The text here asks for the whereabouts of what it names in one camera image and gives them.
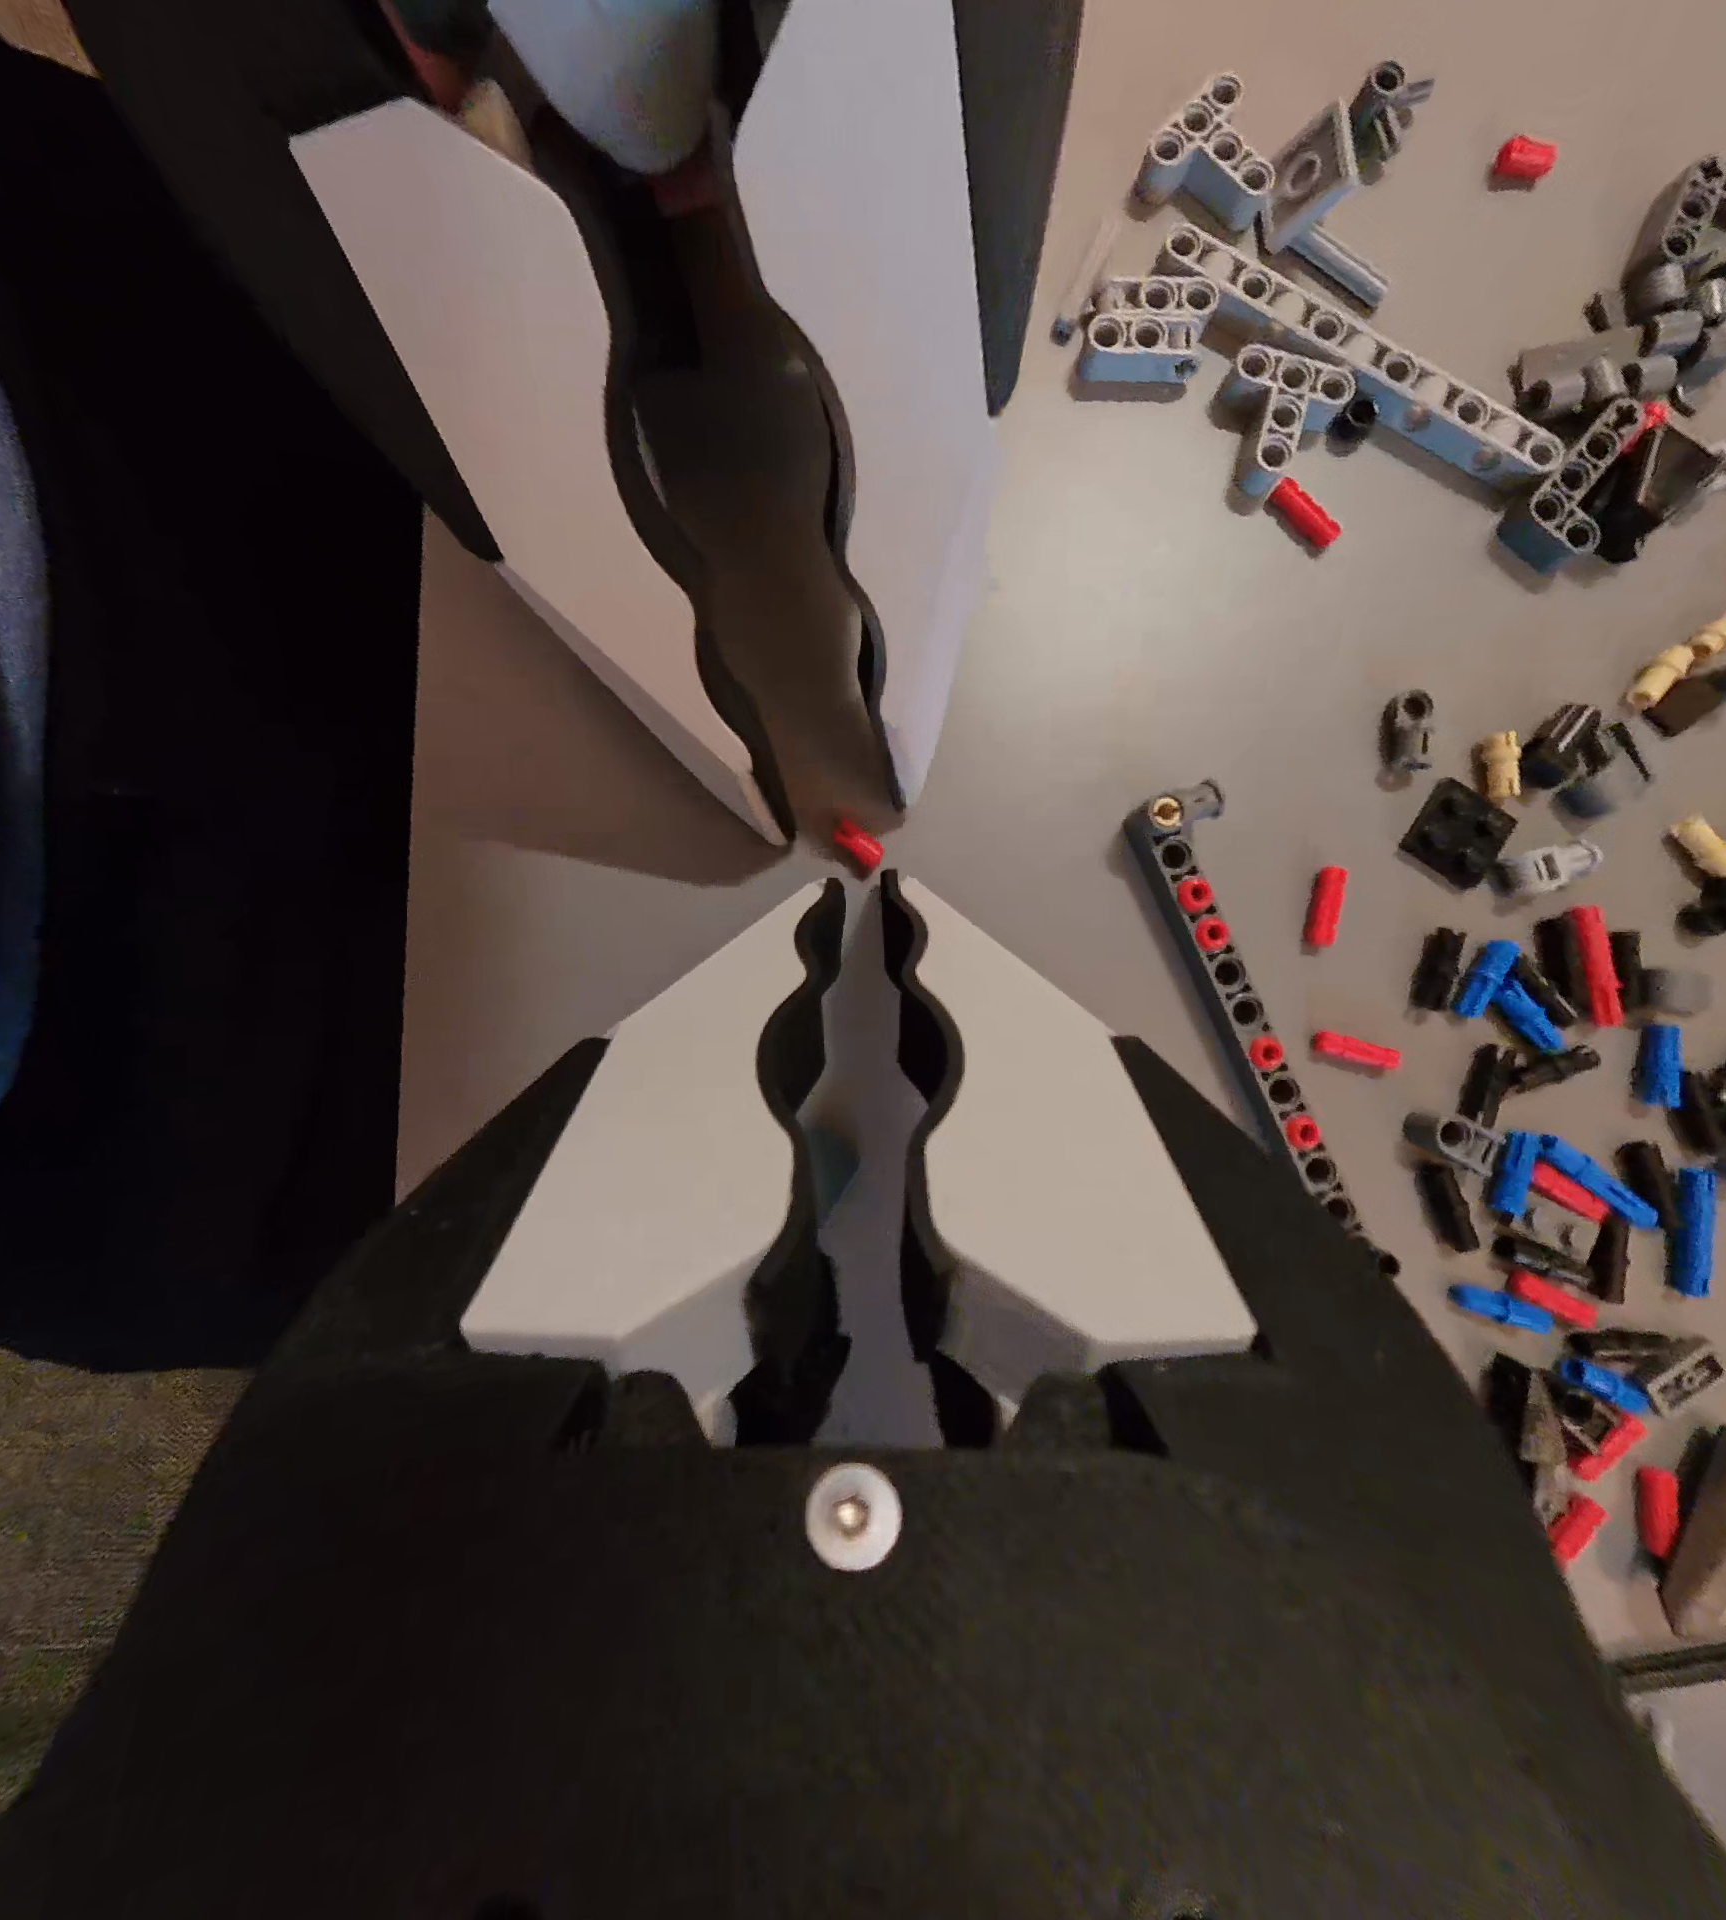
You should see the grey lego plate with axle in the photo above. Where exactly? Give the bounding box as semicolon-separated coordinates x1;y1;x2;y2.
1256;104;1393;311

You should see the light grey L-shaped lego beam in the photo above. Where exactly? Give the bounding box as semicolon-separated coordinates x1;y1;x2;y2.
1135;74;1278;230

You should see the black lego axle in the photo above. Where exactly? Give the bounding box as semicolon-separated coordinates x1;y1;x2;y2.
1612;1638;1726;1699

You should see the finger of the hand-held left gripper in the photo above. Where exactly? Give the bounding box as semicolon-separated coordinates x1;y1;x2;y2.
285;94;799;847
720;0;1004;817

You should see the long light grey lego beam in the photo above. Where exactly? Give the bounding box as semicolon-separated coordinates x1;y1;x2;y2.
1159;224;1568;481

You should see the black square lego plate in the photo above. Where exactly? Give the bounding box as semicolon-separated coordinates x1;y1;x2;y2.
1393;774;1519;890

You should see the long tan lego axle pin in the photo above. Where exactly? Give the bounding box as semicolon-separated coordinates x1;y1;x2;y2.
1623;603;1726;710

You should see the black lego wedge piece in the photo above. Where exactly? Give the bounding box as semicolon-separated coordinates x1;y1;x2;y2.
1581;424;1726;569

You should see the dark grey pinned lego beam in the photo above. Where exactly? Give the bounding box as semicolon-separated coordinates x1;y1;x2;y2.
1120;780;1401;1281

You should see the light grey T-shaped lego beam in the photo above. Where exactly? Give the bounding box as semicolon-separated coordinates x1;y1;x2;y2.
1219;343;1357;504

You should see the dark grey hollow lego brick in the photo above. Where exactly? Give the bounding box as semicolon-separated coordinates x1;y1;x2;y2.
1559;734;1651;821

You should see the short light grey lego beam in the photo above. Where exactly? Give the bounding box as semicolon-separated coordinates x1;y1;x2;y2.
1076;274;1207;396

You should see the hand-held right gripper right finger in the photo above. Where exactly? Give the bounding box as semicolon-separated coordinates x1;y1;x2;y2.
873;872;1262;1451

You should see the dark grey angled lego beam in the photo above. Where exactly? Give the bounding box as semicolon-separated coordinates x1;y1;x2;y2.
1496;396;1647;577

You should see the light grey lego axle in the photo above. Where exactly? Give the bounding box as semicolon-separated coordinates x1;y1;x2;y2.
1050;222;1117;344

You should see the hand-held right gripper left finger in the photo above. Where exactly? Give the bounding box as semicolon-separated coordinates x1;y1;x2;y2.
457;877;853;1451

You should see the black lego connector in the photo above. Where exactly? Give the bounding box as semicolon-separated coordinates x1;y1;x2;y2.
1519;703;1607;791

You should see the cluster of dark grey connectors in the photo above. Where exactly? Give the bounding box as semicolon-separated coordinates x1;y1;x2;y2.
1507;154;1726;431

